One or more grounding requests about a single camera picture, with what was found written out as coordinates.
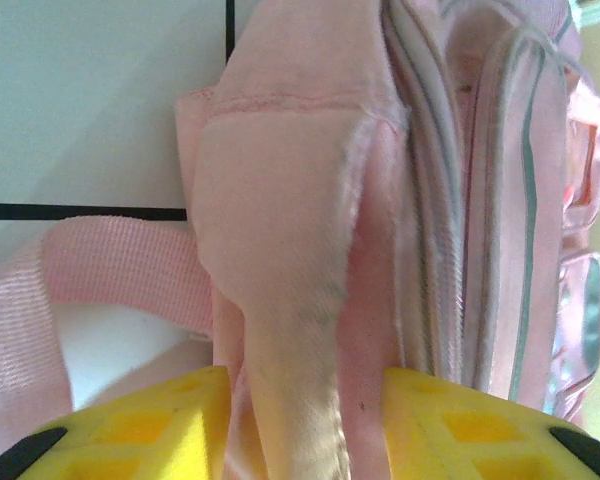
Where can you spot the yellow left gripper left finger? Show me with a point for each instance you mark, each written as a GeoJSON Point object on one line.
{"type": "Point", "coordinates": [130, 440]}

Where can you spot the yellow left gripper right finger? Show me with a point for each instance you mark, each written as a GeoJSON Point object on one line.
{"type": "Point", "coordinates": [470, 440]}

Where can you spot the pink backpack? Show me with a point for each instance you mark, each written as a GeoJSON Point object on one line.
{"type": "Point", "coordinates": [290, 200]}

